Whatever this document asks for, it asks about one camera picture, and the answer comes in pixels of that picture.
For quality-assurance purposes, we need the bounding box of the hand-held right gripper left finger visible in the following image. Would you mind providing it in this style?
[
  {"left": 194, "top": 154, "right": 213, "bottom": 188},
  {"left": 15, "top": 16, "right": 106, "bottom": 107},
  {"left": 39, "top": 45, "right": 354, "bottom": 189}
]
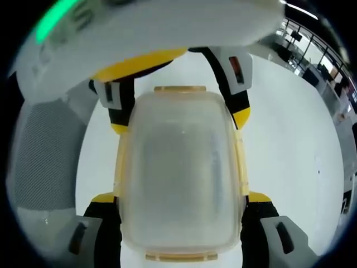
[{"left": 67, "top": 192, "right": 124, "bottom": 268}]

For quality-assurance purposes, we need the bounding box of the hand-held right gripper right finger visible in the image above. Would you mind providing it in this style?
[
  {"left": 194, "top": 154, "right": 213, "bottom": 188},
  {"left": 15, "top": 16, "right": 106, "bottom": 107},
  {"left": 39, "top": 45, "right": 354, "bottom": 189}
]
[{"left": 240, "top": 191, "right": 321, "bottom": 268}]

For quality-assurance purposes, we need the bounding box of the clear box with yellow buckles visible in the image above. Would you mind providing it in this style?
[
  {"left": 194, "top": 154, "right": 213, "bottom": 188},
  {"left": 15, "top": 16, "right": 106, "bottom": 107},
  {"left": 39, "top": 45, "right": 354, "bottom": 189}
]
[{"left": 113, "top": 85, "right": 249, "bottom": 264}]

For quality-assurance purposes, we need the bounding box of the grey mesh office chair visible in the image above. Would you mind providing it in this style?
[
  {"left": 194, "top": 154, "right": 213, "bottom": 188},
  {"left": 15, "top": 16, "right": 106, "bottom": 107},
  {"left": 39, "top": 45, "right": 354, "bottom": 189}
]
[{"left": 7, "top": 102, "right": 88, "bottom": 214}]

